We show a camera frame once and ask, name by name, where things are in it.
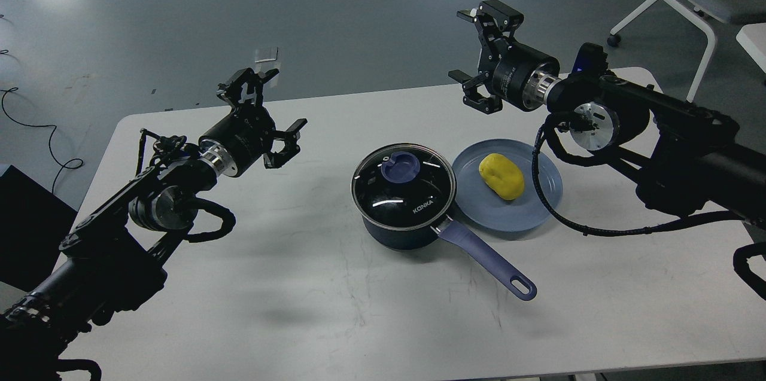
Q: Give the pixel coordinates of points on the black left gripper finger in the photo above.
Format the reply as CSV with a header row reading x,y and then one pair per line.
x,y
244,89
291,148

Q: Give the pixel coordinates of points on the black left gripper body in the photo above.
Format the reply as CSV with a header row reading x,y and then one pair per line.
x,y
245,134

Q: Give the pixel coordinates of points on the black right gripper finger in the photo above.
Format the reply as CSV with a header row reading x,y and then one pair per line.
x,y
485,104
495,23

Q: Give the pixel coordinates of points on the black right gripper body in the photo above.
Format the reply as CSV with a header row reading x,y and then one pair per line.
x,y
516,77

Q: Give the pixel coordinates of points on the glass pot lid blue knob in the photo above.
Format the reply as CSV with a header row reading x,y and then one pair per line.
x,y
403,186

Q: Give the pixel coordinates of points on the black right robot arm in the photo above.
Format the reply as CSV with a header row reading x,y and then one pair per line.
x,y
683,159

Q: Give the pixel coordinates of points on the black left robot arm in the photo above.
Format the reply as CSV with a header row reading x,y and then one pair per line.
x,y
115,257

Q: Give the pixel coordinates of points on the yellow potato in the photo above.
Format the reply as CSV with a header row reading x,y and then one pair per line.
x,y
502,176

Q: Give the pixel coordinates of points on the blue round plate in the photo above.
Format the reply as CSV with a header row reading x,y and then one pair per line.
x,y
481,204

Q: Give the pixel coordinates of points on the dark blue saucepan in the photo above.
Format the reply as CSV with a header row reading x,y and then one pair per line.
x,y
446,228

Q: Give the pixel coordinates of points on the black box at left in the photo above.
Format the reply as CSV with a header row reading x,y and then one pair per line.
x,y
33,223

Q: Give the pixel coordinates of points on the white table edge right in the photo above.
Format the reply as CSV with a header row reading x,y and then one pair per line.
x,y
752,39

